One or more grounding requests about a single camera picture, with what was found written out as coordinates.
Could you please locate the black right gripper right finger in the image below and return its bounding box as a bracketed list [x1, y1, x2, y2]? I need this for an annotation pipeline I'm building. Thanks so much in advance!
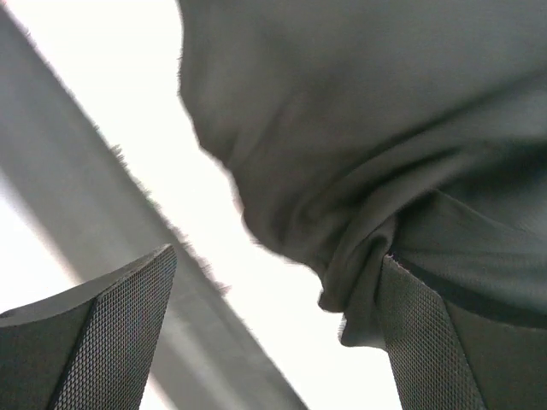
[381, 256, 546, 409]

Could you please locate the black t shirt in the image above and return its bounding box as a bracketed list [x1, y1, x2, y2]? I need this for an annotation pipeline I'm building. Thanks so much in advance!
[179, 1, 546, 346]

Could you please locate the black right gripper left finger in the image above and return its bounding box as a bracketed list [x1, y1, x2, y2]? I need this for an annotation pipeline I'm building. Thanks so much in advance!
[1, 245, 177, 409]

